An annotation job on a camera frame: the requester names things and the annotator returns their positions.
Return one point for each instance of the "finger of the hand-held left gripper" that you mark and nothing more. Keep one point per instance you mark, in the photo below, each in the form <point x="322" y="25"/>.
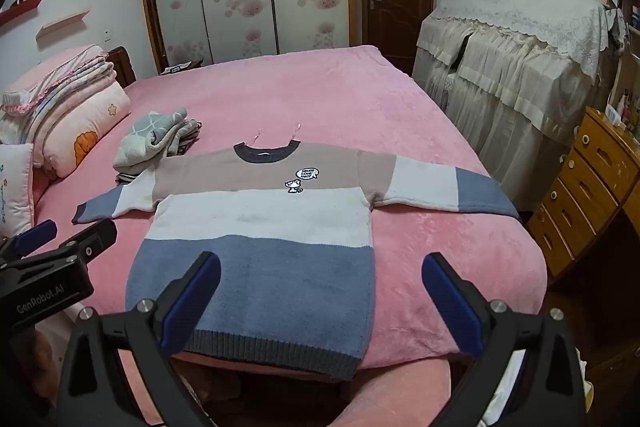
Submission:
<point x="37" y="233"/>
<point x="90" y="239"/>

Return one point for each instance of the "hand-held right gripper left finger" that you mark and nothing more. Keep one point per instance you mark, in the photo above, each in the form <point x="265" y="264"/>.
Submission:
<point x="192" y="302"/>

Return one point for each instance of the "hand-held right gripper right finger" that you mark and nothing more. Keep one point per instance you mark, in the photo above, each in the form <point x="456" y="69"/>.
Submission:
<point x="450" y="302"/>

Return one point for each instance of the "striped knit sweater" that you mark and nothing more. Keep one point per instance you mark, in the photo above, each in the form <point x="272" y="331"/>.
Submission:
<point x="260" y="217"/>

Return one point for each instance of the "pile of folded grey clothes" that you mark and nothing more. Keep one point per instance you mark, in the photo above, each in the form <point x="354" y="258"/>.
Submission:
<point x="189" y="136"/>

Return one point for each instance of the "small white embroidered pillow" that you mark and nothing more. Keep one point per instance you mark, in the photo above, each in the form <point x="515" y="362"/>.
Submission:
<point x="15" y="187"/>

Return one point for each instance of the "grey patterned folded garment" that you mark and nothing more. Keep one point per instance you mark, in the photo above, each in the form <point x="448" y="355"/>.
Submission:
<point x="145" y="139"/>

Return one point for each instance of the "folded pink quilt stack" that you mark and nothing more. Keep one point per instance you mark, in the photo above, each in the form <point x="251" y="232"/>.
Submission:
<point x="60" y="77"/>

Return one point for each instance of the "wooden drawer chest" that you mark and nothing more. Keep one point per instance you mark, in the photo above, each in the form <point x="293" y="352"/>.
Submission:
<point x="585" y="187"/>

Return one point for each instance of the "dark wooden headboard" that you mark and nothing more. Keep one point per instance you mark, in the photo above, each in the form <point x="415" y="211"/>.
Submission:
<point x="122" y="64"/>

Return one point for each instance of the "small printed box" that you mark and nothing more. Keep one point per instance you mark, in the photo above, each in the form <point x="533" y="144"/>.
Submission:
<point x="180" y="68"/>

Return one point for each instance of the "pink fleece blanket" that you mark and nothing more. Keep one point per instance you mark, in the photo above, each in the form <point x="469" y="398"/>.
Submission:
<point x="350" y="107"/>

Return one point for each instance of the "bottles on drawer chest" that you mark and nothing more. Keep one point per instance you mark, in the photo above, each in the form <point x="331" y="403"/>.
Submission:
<point x="625" y="107"/>

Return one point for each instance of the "pink wall shelf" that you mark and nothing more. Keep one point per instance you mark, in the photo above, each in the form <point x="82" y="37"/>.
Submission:
<point x="62" y="23"/>

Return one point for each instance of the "red wall shelf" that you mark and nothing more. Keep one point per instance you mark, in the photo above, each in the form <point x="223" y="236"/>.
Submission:
<point x="20" y="7"/>

